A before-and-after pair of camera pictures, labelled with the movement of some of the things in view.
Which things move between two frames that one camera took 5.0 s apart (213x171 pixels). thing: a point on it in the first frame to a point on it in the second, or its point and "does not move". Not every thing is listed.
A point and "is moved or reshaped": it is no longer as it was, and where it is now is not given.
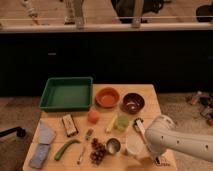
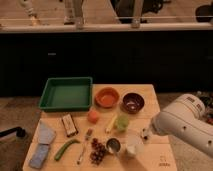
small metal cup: (113, 145) does not move
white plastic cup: (134, 144) does not move
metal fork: (89, 133) does not move
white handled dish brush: (140, 127) is moved or reshaped
